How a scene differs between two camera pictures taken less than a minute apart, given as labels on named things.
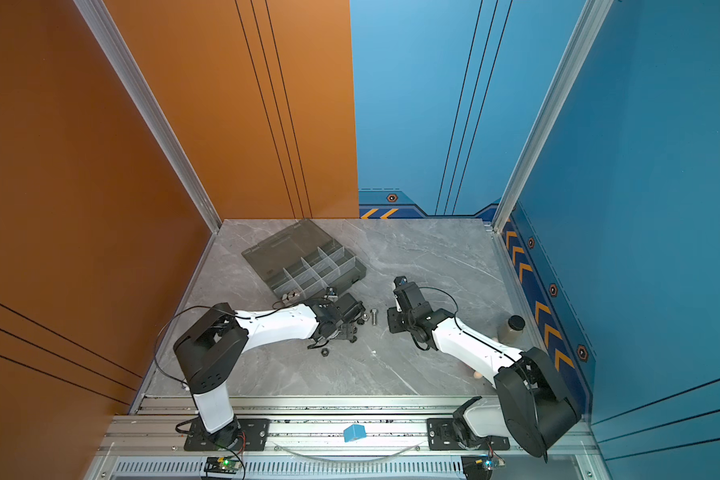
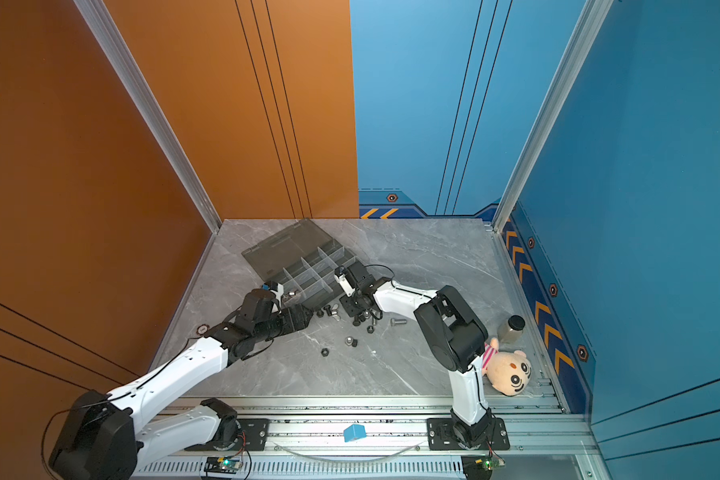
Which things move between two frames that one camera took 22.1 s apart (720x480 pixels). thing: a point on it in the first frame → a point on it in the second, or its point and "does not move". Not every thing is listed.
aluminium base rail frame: [331, 438] does not move
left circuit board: [221, 465] does not move
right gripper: [392, 320] → [346, 306]
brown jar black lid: [511, 330] does not move
